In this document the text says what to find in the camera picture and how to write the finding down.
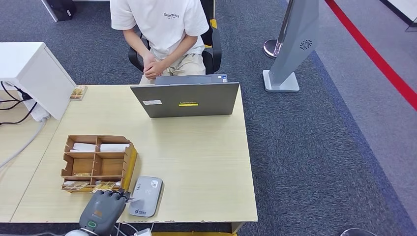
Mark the gold key card stack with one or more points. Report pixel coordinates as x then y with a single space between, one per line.
78 92

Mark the chrome round base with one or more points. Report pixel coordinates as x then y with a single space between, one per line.
357 233

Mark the person's left forearm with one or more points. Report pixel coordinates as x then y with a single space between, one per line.
181 49

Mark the white cabinet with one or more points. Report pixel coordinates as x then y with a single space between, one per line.
41 80

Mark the white counter dark edge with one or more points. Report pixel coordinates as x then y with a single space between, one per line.
402 8

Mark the black office chair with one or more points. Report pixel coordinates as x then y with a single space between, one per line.
215 49

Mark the white envelope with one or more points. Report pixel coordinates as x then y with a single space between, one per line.
114 148
83 147

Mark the grey laptop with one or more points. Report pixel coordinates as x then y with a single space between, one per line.
189 99

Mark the wooden card organizer box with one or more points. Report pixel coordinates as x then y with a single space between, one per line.
109 167

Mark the white power strip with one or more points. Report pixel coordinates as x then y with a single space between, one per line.
38 112

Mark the grey card reader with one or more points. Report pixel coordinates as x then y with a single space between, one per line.
148 192

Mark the person's right forearm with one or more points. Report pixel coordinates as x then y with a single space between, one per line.
135 43

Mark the seated person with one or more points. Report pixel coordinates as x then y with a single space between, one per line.
162 29

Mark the black computer tower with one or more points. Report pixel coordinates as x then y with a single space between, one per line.
62 9

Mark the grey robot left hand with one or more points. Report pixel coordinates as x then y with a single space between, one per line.
102 211

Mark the person's left hand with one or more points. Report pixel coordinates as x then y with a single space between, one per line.
155 69

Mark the person's right hand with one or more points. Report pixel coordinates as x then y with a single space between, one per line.
150 59

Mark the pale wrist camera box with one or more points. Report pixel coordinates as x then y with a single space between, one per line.
143 233

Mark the grey kiosk stand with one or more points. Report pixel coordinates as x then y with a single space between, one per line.
293 42

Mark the chrome stanchion post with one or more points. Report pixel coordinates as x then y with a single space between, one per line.
270 49

